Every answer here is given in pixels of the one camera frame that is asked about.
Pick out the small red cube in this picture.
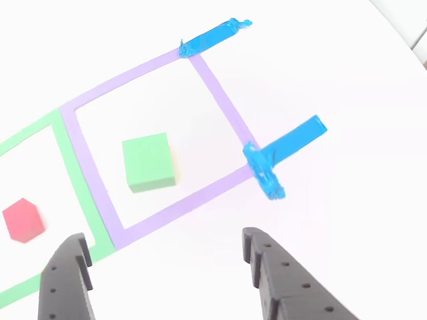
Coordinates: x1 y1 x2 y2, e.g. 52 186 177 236
1 197 46 244

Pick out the green cube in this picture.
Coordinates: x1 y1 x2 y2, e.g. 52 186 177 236
121 132 177 194

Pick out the twisted blue tape strip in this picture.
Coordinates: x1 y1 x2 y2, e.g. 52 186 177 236
178 17 254 59

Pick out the green square frame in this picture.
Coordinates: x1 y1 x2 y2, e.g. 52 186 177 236
0 108 117 309

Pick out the purple square frame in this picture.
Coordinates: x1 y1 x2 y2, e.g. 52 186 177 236
59 46 263 251

